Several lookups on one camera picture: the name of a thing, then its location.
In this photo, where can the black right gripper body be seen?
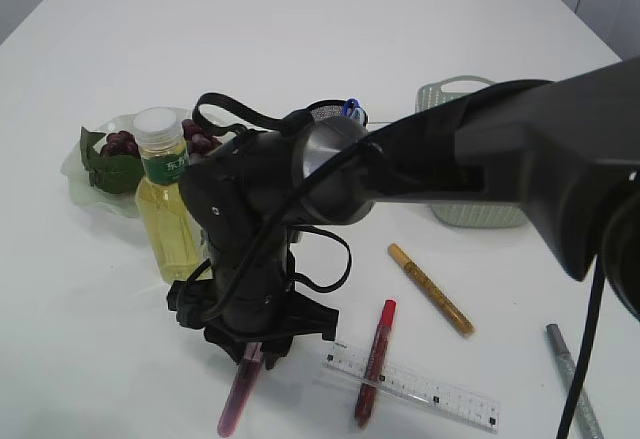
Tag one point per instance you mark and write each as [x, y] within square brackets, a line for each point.
[265, 306]

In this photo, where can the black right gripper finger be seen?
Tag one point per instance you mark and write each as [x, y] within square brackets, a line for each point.
[275, 349]
[233, 348]

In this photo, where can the pink scissors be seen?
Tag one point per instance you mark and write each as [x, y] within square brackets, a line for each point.
[247, 373]

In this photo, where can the yellow tea bottle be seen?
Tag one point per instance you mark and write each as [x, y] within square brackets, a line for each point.
[176, 239]

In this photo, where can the purple artificial grape bunch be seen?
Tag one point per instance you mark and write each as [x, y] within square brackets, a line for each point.
[113, 160]

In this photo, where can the blue scissors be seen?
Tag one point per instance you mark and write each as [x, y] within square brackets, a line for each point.
[351, 109]

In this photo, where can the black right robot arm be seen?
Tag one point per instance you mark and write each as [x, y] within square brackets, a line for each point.
[566, 153]

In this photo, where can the red glitter pen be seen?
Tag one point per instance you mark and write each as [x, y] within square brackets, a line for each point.
[367, 392]

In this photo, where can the gold glitter pen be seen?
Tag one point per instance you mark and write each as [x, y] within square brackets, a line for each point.
[455, 317]

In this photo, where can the clear plastic ruler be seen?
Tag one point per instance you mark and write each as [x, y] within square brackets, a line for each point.
[446, 400]

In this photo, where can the black mesh pen holder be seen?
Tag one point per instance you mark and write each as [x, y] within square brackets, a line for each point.
[330, 108]

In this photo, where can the frosted green wavy plate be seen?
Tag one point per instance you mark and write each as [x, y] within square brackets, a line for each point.
[84, 195]

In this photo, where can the light green plastic basket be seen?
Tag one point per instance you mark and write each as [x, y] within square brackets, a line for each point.
[465, 215]

